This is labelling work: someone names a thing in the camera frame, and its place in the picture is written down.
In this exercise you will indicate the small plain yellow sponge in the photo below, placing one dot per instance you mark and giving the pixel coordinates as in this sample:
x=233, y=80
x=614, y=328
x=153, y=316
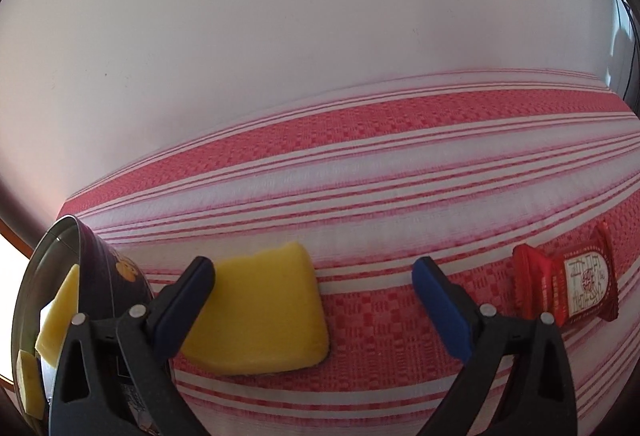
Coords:
x=29, y=381

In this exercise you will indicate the yellow sponge with black base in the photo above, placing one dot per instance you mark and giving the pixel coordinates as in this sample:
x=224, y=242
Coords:
x=265, y=311

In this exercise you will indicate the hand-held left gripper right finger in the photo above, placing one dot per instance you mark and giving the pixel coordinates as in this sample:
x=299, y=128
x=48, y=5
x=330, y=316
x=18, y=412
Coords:
x=445, y=311

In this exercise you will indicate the large plain yellow sponge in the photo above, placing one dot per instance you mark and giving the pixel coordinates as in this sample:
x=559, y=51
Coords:
x=57, y=321

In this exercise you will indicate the round metal tin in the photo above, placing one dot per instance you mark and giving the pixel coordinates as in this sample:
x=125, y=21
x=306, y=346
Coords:
x=100, y=261

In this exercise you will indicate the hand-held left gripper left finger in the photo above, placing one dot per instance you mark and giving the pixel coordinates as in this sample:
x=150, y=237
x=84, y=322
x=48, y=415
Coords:
x=182, y=306

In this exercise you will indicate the red snack packet white label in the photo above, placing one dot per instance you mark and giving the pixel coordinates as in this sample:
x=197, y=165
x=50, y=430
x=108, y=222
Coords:
x=540, y=276

